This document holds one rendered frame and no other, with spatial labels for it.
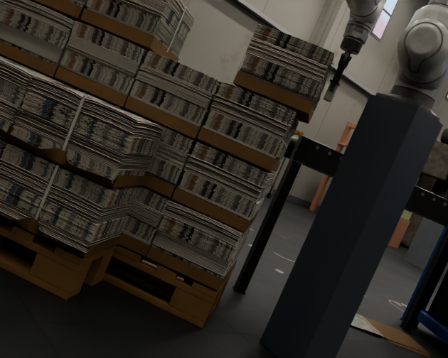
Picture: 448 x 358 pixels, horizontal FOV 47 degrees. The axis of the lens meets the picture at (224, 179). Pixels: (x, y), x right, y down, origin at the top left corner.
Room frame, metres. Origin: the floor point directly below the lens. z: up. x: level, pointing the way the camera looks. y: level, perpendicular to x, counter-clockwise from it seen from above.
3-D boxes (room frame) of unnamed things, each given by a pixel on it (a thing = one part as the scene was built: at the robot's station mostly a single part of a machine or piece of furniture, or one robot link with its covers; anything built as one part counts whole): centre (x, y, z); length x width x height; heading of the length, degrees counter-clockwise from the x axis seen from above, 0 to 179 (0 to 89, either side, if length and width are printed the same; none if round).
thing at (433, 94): (1.88, -0.50, 1.17); 0.18 x 0.16 x 0.22; 158
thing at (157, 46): (2.06, 0.54, 0.86); 0.38 x 0.29 x 0.04; 173
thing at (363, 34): (1.96, -0.24, 1.19); 0.09 x 0.09 x 0.06
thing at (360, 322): (2.81, -0.90, 0.01); 0.37 x 0.28 x 0.01; 100
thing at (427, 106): (1.90, -0.52, 1.03); 0.22 x 0.18 x 0.06; 133
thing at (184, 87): (2.05, 0.41, 0.42); 1.17 x 0.39 x 0.83; 82
